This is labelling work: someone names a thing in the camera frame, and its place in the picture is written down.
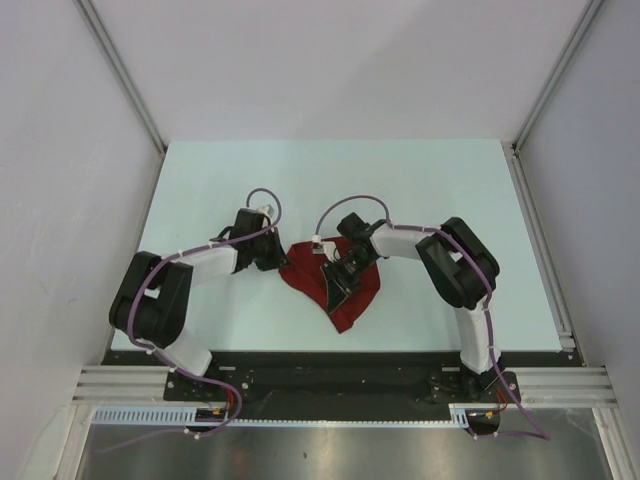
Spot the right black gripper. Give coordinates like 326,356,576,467
321,250,376,313

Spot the red cloth napkin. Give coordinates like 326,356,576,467
279,241,381,334

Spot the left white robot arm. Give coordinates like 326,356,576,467
109,205,288,400

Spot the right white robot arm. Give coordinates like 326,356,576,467
313,213,501,401

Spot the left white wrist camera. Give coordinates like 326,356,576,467
248,204,276,220

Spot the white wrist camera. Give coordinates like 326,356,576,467
248,204,276,220
311,235,337,259

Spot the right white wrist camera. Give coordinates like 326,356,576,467
311,235,337,259

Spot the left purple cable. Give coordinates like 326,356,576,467
94,187,287,454

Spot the purple cable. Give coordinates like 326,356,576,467
313,195,551,441
94,187,287,454

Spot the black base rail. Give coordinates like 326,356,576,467
102,349,521,421

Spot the white cable duct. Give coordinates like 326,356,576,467
92,404,502,429

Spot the aluminium front frame rail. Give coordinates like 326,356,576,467
72,365,618,408

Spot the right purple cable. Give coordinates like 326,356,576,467
313,195,551,441

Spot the left aluminium frame post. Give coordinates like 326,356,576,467
73,0,168,158

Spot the aluminium frame post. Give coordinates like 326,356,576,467
73,0,168,158
512,0,605,151

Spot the right aluminium frame post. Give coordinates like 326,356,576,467
512,0,605,151

